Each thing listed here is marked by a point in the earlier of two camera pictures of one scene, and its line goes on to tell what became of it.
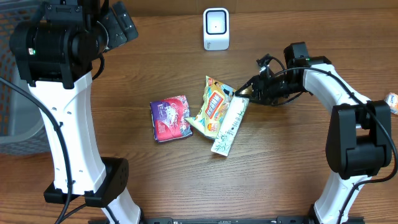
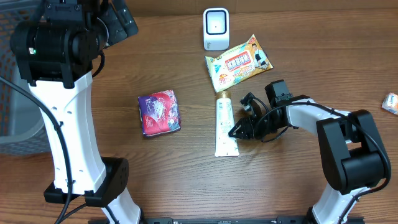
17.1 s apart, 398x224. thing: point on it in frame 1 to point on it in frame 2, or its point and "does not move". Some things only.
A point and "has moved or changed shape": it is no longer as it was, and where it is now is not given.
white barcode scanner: (216, 25) does not move
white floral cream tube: (229, 125) has moved or changed shape
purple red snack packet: (171, 118) to (160, 113)
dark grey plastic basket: (22, 130) does not move
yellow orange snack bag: (216, 96) to (237, 65)
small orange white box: (392, 99) does not move
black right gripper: (259, 84) to (244, 123)
